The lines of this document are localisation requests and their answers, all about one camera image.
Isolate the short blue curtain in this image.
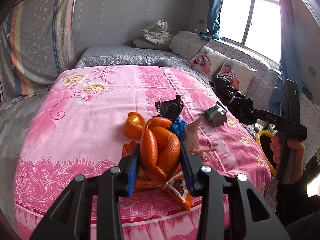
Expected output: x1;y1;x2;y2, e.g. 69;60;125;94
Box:
199;0;224;41

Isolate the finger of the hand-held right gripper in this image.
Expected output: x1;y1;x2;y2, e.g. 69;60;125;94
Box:
247;107;267;122

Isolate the black plastic bag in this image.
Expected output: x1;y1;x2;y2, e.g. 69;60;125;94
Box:
211;76;255;125

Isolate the blue plastic bag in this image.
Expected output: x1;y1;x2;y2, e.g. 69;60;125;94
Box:
171;119;187;142

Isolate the baby print pillow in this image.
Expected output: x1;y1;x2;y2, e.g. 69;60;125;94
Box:
216;58;257;95
187;46;227;77

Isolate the person's right hand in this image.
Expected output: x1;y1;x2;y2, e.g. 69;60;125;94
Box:
270;132;306;178

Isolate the white tiger plush toy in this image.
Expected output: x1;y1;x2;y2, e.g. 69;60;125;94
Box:
142;19;173;46

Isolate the large orange peel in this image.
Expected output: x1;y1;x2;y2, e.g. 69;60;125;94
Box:
140;117;181;184

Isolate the window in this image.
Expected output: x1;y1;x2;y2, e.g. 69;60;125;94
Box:
219;0;282;67

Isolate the grey quilted sofa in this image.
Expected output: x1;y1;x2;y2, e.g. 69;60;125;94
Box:
75;30;320;160

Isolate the yellow trash bin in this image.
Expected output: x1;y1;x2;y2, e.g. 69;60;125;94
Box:
255;129;278;177

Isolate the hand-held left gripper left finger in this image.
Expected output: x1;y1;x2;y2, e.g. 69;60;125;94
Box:
29;144;140;240

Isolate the orange snack wrapper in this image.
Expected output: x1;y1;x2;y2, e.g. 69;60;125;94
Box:
122;140;193;212

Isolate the grey patterned cushion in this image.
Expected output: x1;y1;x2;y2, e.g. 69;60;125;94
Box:
170;31;204;60

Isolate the long blue curtain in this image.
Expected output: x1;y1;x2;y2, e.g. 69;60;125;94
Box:
269;0;313;113

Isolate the person's right forearm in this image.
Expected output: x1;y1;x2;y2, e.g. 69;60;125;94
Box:
275;165;320;240

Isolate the black foil wrapper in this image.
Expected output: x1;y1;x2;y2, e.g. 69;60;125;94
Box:
154;95;184;119

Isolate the pink floral blanket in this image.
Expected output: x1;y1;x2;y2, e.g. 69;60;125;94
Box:
14;65;272;240

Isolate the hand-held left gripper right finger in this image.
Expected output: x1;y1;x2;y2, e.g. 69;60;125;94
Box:
179;140;292;240

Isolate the crumpled foil packet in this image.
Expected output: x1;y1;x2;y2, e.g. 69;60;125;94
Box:
203;102;227;127

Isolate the beige crumpled paper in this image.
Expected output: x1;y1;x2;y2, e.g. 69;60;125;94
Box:
186;116;217;162

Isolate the small orange peel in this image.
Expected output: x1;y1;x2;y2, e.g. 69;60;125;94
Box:
124;112;147;139

